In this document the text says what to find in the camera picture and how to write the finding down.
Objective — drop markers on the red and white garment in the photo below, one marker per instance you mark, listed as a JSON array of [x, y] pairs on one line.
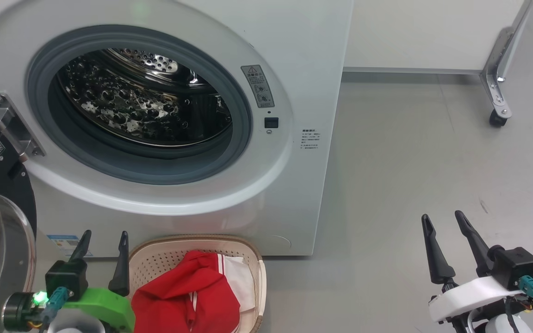
[[178, 296]]

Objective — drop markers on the white cabinet panel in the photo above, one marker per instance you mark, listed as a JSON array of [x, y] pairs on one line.
[[424, 32]]

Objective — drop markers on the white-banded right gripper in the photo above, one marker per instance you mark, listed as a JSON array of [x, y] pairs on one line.
[[465, 296]]

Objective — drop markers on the silver metal furniture leg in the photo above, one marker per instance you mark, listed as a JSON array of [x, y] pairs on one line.
[[498, 83]]

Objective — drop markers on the grey warning sticker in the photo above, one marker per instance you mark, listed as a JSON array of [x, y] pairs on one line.
[[258, 86]]

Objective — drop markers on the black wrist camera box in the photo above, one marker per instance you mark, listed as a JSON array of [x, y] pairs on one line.
[[516, 266], [65, 277]]

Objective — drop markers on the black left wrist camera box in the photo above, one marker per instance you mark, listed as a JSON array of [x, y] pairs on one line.
[[65, 277]]

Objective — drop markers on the small printed text label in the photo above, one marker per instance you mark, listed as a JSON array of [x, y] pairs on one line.
[[310, 141]]

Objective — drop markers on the white front-load washing machine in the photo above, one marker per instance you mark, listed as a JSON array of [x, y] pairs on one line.
[[294, 46]]

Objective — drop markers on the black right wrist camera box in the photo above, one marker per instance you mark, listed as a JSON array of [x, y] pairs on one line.
[[516, 266]]

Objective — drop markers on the cream perforated laundry basket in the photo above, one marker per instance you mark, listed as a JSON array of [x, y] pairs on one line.
[[160, 259]]

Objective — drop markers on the blue energy label sticker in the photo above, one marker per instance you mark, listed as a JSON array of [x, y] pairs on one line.
[[65, 243]]

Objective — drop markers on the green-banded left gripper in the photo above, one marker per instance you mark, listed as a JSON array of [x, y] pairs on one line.
[[109, 307]]

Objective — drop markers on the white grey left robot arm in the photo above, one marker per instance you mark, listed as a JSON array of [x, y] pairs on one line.
[[72, 330]]

